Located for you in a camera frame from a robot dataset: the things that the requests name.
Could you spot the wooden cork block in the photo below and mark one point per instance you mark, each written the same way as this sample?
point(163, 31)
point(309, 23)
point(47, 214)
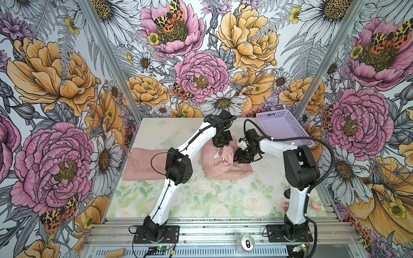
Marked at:
point(119, 253)

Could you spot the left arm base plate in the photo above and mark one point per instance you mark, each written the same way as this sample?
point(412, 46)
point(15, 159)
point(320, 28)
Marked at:
point(168, 234)

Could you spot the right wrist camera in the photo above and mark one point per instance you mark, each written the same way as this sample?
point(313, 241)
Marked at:
point(243, 144)

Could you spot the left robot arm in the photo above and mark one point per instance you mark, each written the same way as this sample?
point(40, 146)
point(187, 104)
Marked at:
point(179, 169)

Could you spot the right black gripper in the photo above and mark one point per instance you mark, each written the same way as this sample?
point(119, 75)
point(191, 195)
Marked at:
point(239, 157)

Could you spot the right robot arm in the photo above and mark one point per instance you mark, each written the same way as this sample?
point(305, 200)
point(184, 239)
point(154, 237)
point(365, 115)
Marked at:
point(301, 173)

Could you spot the green circuit board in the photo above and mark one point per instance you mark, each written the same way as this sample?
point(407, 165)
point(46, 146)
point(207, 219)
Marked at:
point(161, 250)

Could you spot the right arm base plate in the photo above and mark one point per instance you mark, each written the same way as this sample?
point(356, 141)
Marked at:
point(288, 233)

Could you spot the pink t-shirt with print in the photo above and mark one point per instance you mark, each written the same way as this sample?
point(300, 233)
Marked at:
point(145, 164)

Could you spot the pink shorts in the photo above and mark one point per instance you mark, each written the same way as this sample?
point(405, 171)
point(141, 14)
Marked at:
point(218, 163)

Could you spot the lilac plastic laundry basket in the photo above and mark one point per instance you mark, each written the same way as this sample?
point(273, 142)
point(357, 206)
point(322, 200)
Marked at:
point(281, 124)

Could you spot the aluminium front rail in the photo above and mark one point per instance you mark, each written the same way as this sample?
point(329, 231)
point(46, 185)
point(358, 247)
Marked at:
point(218, 231)

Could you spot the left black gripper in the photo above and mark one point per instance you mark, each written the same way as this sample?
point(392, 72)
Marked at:
point(226, 142)

